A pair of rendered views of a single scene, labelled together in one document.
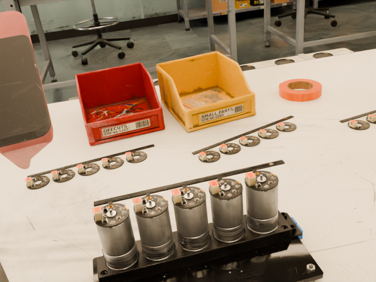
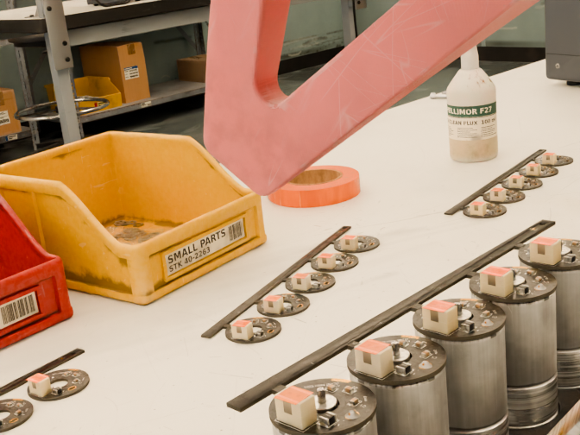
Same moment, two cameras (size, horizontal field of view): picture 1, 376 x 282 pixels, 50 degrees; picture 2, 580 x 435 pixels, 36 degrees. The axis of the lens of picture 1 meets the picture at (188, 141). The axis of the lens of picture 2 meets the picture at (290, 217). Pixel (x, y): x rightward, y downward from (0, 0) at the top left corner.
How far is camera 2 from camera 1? 19 cm
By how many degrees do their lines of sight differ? 33
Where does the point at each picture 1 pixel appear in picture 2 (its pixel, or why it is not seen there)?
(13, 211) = not seen: outside the picture
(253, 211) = (566, 330)
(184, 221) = (477, 381)
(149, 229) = (425, 417)
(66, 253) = not seen: outside the picture
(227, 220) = (543, 360)
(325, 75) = (330, 161)
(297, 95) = (324, 192)
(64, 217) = not seen: outside the picture
